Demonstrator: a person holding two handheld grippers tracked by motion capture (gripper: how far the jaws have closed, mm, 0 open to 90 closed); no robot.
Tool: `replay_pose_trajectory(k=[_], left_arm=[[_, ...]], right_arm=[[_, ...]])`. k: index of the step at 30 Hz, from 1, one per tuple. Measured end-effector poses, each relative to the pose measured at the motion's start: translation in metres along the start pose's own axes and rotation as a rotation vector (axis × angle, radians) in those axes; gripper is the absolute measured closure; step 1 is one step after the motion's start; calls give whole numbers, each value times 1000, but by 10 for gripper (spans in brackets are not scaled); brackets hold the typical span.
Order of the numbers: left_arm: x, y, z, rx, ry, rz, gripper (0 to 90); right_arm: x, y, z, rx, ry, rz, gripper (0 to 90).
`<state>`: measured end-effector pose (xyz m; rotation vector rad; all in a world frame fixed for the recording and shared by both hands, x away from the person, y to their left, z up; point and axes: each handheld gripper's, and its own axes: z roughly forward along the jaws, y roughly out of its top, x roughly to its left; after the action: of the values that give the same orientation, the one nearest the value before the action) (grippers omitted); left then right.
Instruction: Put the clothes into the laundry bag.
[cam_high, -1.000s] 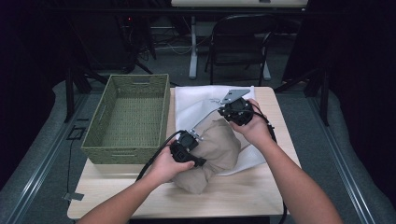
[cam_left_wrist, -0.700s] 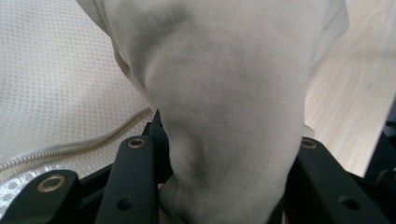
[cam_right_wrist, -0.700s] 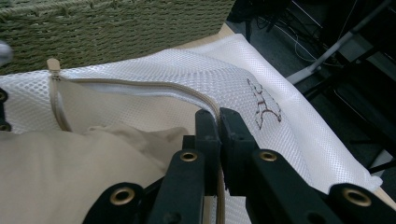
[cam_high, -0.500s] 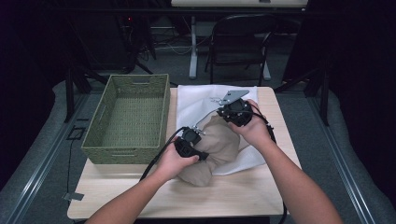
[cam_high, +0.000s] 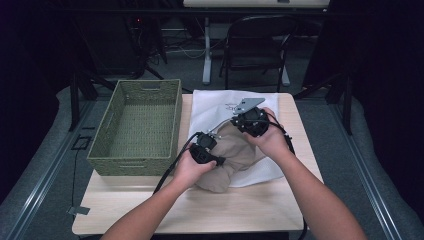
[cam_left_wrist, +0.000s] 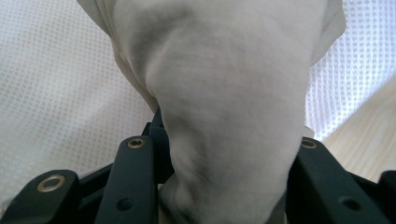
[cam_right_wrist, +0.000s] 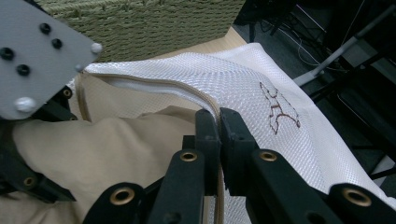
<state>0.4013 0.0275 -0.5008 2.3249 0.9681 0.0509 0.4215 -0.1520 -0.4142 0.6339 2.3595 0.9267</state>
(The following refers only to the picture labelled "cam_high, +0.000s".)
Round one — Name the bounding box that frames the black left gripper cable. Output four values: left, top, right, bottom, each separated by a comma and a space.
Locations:
152, 131, 204, 195

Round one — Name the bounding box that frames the black metal stand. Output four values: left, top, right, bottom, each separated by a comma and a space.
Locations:
67, 70, 99, 133
293, 70, 355, 136

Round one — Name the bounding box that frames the green woven basket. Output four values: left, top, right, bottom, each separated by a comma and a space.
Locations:
86, 78, 183, 177

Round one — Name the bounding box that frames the beige cloth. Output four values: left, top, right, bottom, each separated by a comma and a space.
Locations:
194, 123, 268, 194

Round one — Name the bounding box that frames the black folding chair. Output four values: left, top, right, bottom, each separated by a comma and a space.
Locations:
219, 14, 298, 93

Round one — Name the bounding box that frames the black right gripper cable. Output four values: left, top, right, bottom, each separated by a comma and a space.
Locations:
266, 119, 309, 240

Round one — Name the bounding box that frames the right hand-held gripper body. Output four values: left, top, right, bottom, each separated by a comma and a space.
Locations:
230, 97, 270, 138

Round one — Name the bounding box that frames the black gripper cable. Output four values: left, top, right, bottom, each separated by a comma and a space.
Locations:
266, 119, 309, 240
152, 131, 204, 195

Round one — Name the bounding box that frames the person's right hand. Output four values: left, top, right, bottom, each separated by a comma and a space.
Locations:
242, 107, 294, 160

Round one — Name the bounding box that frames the white floor cable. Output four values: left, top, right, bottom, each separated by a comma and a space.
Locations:
165, 41, 209, 60

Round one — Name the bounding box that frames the white background table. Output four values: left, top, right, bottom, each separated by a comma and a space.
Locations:
182, 0, 331, 86

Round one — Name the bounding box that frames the person's left hand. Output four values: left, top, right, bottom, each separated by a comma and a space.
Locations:
173, 151, 217, 191

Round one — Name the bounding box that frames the white mesh laundry bag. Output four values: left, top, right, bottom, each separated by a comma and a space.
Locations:
188, 89, 286, 188

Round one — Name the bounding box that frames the black floor outlet frame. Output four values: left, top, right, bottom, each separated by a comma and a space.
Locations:
70, 134, 93, 151

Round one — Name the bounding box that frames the grey tape piece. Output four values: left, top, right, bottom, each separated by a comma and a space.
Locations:
67, 205, 91, 216

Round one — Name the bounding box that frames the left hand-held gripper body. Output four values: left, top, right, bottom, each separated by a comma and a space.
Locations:
189, 118, 235, 165

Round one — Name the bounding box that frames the thin black floor cable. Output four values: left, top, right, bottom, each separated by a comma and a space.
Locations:
70, 149, 81, 208

